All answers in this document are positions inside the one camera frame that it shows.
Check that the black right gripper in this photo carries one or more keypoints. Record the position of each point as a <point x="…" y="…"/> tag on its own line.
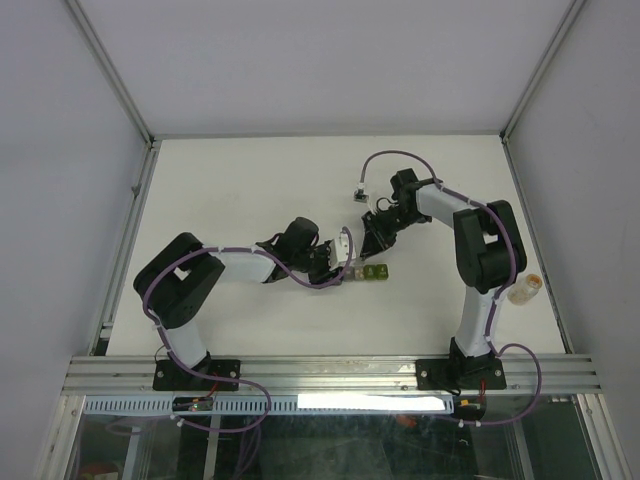
<point x="376" y="239"/>

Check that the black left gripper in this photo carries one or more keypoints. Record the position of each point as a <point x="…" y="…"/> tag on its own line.
<point x="326" y="274"/>

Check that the weekly pill organizer strip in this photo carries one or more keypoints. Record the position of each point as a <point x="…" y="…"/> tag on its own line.
<point x="366" y="272"/>

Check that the clear glass pill bottle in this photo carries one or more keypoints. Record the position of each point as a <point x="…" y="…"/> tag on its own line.
<point x="524" y="289"/>

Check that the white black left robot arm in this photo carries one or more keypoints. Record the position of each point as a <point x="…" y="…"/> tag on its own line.
<point x="176" y="283"/>

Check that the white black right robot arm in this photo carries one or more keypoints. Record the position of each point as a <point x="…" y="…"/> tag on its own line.
<point x="489" y="256"/>

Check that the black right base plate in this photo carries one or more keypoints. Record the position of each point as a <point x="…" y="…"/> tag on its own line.
<point x="442" y="374"/>

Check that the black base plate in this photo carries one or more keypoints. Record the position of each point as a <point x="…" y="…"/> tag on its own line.
<point x="222" y="373"/>
<point x="442" y="374"/>

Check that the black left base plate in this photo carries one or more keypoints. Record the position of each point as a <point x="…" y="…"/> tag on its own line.
<point x="222" y="373"/>

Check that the aluminium mounting rail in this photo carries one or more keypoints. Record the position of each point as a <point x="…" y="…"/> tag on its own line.
<point x="517" y="374"/>

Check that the grey slotted cable duct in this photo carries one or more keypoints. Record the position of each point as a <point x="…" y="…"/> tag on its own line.
<point x="306" y="403"/>

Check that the aluminium frame post right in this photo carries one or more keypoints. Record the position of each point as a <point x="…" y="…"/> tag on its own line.
<point x="565" y="26"/>

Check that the aluminium frame post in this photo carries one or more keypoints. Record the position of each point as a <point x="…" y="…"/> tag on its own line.
<point x="108" y="69"/>
<point x="565" y="26"/>

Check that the aluminium frame post left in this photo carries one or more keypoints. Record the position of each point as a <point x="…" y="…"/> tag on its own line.
<point x="108" y="69"/>

